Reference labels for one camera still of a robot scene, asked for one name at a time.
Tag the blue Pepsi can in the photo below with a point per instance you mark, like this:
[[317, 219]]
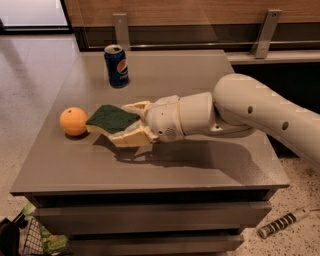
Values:
[[117, 67]]

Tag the green snack bag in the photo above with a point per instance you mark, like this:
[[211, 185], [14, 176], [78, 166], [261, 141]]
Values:
[[53, 245]]

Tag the checkered cloth bag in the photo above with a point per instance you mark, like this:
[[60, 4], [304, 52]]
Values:
[[30, 239]]

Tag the lower grey drawer front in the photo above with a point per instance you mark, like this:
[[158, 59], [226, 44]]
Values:
[[155, 246]]

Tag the black bag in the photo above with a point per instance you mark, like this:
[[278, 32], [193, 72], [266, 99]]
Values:
[[10, 235]]

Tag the left metal bracket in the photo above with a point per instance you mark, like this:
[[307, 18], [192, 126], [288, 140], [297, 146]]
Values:
[[121, 30]]

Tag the orange fruit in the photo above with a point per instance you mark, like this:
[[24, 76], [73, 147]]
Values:
[[73, 120]]

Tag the right metal bracket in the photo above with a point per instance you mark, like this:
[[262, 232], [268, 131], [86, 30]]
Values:
[[261, 47]]

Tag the grey drawer cabinet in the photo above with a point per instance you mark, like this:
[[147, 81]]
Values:
[[89, 171]]

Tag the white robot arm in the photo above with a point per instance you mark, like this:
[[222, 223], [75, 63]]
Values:
[[237, 105]]

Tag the green and yellow sponge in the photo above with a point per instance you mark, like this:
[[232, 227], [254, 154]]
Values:
[[112, 119]]

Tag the metal rail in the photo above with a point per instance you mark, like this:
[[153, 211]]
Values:
[[231, 46]]

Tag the upper grey drawer front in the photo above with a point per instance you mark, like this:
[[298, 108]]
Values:
[[118, 219]]

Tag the metal bracket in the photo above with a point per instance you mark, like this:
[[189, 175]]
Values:
[[121, 30], [261, 47]]

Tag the grey drawer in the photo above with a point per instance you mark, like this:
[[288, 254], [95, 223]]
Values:
[[118, 219], [155, 246]]

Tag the white power strip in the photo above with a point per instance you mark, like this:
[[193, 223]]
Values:
[[282, 222]]

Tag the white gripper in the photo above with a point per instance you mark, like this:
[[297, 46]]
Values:
[[164, 117]]

